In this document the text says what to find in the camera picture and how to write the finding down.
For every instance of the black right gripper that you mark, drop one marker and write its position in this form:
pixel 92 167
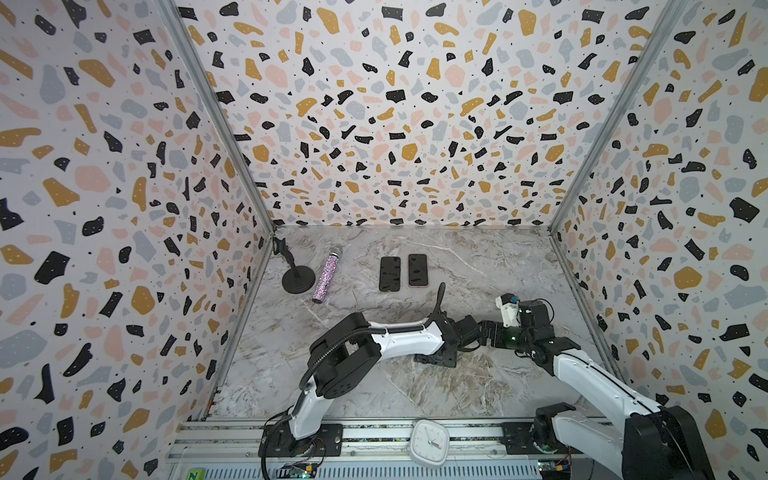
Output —
pixel 498 332

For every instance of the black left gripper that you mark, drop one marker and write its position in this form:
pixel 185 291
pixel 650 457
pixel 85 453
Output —
pixel 451 361

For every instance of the pink silicone phone case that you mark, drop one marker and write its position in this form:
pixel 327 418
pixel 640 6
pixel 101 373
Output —
pixel 418 270

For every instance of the black phone case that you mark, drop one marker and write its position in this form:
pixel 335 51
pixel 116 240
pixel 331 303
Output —
pixel 390 273

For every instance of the blue smartphone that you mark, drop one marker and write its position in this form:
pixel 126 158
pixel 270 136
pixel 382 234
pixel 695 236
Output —
pixel 448 361

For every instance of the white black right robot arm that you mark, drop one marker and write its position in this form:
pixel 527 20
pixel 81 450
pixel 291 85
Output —
pixel 639 438

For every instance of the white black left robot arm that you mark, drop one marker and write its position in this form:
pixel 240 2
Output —
pixel 342 357

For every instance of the white square clock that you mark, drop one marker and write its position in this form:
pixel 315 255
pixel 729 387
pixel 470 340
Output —
pixel 429 444

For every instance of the purple glitter microphone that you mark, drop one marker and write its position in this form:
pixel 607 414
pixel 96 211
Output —
pixel 327 275

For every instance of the black round microphone stand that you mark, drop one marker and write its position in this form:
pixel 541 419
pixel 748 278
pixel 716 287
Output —
pixel 299 278

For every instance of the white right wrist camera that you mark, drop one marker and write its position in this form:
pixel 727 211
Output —
pixel 508 305

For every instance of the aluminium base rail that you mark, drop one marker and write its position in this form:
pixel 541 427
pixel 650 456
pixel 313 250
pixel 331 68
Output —
pixel 374 449

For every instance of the aluminium frame post right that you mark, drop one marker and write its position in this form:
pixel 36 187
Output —
pixel 668 18

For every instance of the aluminium frame post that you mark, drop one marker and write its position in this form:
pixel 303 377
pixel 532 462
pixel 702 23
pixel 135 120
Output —
pixel 173 22
pixel 668 18

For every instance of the aluminium frame post left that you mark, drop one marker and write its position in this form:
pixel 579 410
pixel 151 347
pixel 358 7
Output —
pixel 173 22

